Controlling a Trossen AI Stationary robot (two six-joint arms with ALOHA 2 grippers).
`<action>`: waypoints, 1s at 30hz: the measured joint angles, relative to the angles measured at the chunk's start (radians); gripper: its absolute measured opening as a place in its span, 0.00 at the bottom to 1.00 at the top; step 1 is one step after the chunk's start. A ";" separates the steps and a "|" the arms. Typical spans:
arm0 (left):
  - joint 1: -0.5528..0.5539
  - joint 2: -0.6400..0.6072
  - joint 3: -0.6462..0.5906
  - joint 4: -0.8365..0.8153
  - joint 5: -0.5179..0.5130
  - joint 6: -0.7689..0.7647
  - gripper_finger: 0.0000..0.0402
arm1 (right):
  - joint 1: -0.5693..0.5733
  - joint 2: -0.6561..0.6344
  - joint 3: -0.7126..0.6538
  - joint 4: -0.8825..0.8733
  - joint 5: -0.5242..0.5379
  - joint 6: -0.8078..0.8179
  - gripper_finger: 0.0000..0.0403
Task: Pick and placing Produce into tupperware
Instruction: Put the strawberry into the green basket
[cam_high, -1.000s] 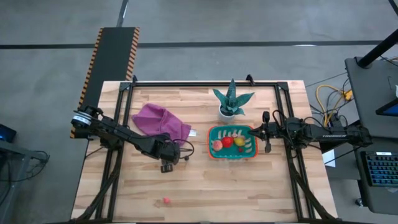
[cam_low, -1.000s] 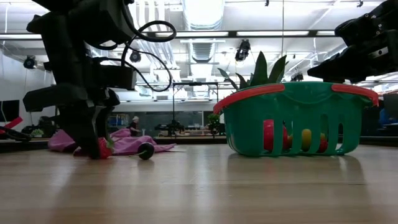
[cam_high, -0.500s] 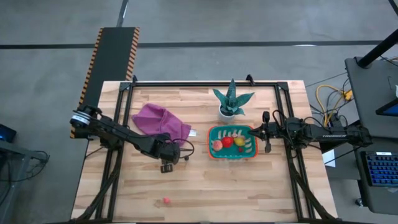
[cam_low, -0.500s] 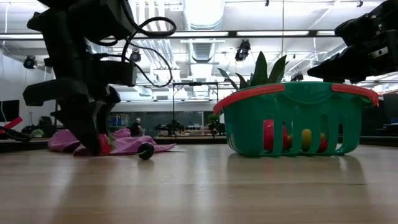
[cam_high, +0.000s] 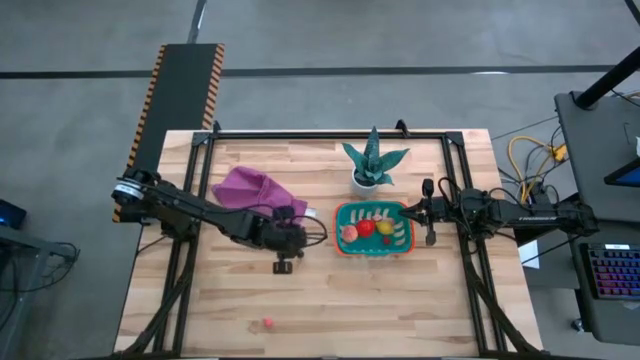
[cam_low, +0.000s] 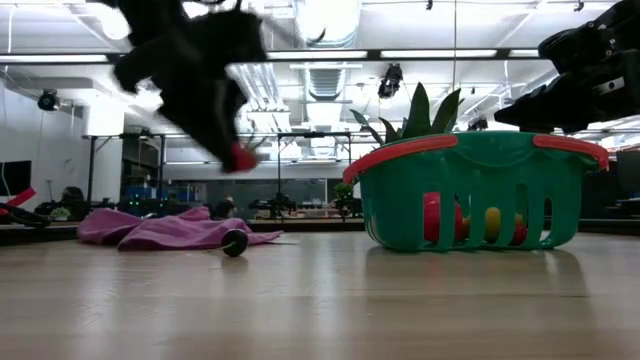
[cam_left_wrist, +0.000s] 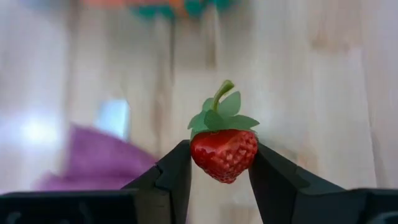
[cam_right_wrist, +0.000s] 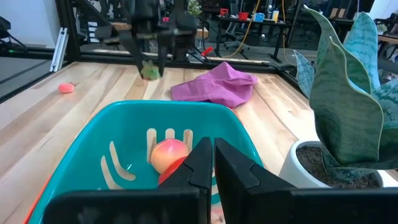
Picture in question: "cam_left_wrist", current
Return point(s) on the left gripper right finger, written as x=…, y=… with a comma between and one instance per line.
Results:
x=276, y=186

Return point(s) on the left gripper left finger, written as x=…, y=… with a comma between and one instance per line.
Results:
x=168, y=186

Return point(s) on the toy strawberry green leaves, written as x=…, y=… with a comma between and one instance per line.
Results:
x=224, y=152

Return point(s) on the purple cloth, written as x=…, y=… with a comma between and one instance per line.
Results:
x=93, y=161

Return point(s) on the white paper card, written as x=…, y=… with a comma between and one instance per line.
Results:
x=113, y=118

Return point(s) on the teal basket orange rim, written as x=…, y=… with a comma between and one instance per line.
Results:
x=192, y=6

